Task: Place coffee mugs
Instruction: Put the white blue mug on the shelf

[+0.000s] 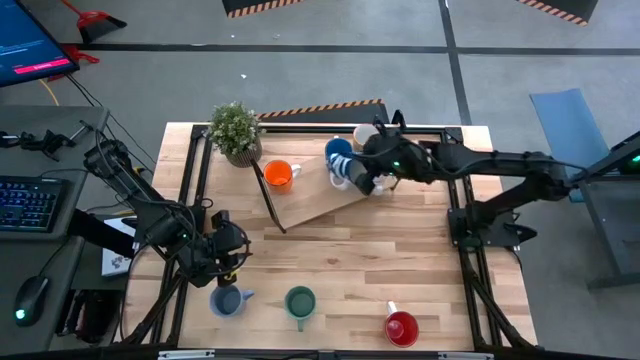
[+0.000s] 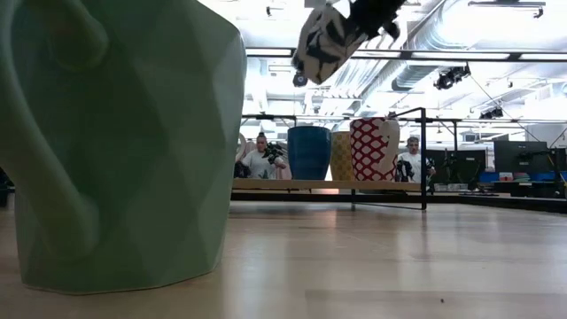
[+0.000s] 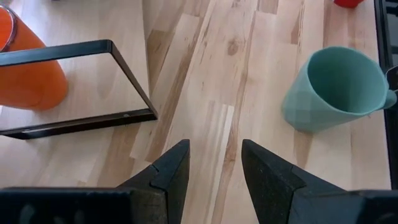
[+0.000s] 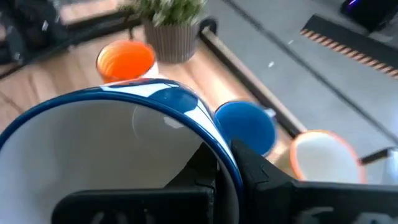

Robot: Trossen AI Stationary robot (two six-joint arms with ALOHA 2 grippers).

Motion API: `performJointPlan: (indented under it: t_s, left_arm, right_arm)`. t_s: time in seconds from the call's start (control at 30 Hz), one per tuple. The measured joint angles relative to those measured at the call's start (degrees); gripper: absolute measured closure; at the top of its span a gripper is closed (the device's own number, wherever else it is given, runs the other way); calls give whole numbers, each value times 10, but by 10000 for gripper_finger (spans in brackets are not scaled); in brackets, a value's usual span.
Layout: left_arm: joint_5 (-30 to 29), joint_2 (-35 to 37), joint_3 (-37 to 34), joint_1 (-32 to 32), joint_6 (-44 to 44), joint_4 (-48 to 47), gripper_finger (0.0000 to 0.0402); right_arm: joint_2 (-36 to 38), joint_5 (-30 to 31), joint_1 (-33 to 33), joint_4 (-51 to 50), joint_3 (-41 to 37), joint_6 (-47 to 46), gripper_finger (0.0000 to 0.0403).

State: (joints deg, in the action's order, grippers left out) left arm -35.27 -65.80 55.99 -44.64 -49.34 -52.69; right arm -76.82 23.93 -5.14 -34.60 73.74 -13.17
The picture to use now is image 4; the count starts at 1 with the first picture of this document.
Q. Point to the yellow dotted mug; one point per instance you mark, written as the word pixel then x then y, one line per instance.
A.
pixel 323 158

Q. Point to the orange mug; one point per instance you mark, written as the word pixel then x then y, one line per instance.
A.
pixel 126 60

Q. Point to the black hazard striped floor mat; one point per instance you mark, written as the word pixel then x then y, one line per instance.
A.
pixel 357 40

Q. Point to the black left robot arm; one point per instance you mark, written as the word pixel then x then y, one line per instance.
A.
pixel 31 31

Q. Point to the potted plant ribbed beige pot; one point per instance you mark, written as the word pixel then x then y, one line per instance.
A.
pixel 172 40

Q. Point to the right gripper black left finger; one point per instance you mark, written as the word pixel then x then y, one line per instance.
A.
pixel 140 207

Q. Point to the black device purple light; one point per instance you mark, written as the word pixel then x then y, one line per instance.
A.
pixel 370 11

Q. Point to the white enamel mug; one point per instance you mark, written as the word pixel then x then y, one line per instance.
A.
pixel 93 140

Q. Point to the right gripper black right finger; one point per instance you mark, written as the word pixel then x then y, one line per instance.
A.
pixel 280 202

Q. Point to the blue ribbed mug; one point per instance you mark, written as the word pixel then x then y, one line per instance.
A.
pixel 245 124

